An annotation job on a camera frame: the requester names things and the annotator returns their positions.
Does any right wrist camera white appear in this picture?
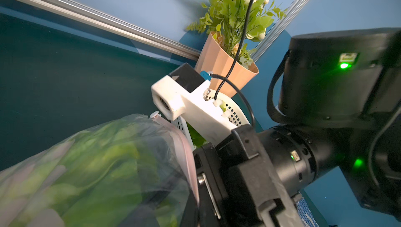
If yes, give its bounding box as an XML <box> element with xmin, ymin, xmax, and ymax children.
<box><xmin>151</xmin><ymin>63</ymin><xmax>246</xmax><ymax>145</ymax></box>

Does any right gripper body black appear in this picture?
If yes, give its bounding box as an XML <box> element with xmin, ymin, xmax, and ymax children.
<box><xmin>193</xmin><ymin>125</ymin><xmax>303</xmax><ymax>227</ymax></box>

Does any pink-dotted bag of cabbages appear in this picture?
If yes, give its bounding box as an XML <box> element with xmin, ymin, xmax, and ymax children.
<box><xmin>0</xmin><ymin>110</ymin><xmax>201</xmax><ymax>227</ymax></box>

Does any blue patterned glove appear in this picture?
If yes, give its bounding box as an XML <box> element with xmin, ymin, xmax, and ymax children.
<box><xmin>296</xmin><ymin>197</ymin><xmax>319</xmax><ymax>227</ymax></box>

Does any white perforated plastic basket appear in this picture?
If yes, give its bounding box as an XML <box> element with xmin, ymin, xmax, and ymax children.
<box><xmin>172</xmin><ymin>89</ymin><xmax>250</xmax><ymax>149</ymax></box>

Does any aluminium back frame rail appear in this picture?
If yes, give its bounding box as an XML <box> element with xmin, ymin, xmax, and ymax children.
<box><xmin>0</xmin><ymin>0</ymin><xmax>201</xmax><ymax>62</ymax></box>

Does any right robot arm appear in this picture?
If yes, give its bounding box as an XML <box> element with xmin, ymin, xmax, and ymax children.
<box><xmin>194</xmin><ymin>28</ymin><xmax>401</xmax><ymax>227</ymax></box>

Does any potted artificial flower plant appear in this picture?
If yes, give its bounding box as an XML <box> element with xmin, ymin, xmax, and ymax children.
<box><xmin>186</xmin><ymin>0</ymin><xmax>286</xmax><ymax>89</ymax></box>

